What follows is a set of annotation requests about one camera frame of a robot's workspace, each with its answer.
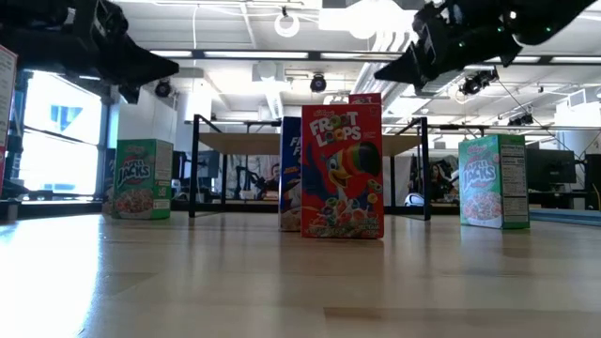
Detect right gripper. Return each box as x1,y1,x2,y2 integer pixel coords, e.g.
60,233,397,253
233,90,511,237
374,41,478,91

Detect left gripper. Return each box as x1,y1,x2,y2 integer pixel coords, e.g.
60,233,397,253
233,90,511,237
69,0,179,104

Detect green Apple Jacks cereal box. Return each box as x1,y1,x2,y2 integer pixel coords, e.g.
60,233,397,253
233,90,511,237
112,138,174,221
457,133,531,231

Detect wooden shelf black metal legs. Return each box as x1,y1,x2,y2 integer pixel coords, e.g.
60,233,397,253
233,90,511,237
188,114,432,222

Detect bright ceiling light panel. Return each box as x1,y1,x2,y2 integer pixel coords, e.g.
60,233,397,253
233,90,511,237
318,0,419,41

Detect person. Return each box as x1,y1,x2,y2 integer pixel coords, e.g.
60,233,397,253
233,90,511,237
424,161,459,203
267,161,282,192

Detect black computer monitor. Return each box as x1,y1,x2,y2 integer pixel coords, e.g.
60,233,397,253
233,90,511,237
196,149,221,179
525,148,578,185
584,153,601,210

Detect large bright window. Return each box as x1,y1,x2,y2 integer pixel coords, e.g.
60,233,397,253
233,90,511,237
18,69,110,198

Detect blue low platform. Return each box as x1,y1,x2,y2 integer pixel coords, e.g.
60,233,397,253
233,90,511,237
529,208,601,227

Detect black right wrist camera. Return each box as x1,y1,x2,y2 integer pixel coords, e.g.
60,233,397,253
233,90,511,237
411,2,455,47

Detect white ring ceiling light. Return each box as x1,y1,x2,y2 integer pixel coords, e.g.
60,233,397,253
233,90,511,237
273,11,301,38

